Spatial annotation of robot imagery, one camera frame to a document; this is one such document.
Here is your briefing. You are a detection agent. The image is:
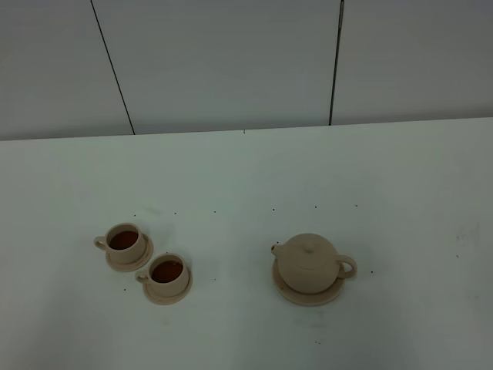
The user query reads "tan ceramic teapot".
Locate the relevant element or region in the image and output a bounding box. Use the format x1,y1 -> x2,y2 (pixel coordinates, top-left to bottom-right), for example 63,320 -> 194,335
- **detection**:
271,234 -> 357,294

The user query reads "tan teapot saucer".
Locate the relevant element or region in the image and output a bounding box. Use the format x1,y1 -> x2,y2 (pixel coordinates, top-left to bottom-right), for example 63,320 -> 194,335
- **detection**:
271,260 -> 345,307

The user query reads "tan far cup saucer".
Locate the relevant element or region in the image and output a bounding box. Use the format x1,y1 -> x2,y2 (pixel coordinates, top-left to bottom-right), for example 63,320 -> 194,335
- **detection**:
106,234 -> 154,272

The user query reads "tan cup saucer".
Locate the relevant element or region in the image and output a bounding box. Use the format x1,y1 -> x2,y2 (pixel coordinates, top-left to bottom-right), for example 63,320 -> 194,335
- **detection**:
106,234 -> 154,272
143,268 -> 193,305

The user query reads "tan near teacup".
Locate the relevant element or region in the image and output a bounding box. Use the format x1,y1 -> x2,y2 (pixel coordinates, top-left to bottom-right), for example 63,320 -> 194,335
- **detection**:
135,253 -> 189,297

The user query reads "tan teacup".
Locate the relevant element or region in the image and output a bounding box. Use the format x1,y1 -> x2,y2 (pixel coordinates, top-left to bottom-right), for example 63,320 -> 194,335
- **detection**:
135,253 -> 189,297
93,223 -> 145,264

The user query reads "tan far teacup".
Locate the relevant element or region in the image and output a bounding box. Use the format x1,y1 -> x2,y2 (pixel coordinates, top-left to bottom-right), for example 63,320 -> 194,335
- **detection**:
93,223 -> 145,264

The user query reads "tan near cup saucer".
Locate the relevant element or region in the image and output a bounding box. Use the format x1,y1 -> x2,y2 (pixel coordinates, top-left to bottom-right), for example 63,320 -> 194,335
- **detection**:
143,268 -> 193,305

